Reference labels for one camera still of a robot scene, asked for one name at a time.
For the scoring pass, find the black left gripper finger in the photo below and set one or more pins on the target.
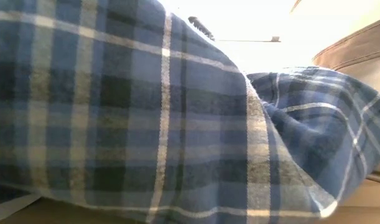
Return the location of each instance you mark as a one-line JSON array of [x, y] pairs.
[[201, 28]]

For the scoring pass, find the blue plaid flannel shirt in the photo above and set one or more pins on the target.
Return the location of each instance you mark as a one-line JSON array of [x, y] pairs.
[[130, 124]]

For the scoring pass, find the ceiling light bar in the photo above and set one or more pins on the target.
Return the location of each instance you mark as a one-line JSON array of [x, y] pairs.
[[248, 40]]

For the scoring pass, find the beige fabric storage box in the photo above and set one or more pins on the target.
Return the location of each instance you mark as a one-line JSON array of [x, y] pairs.
[[357, 53]]

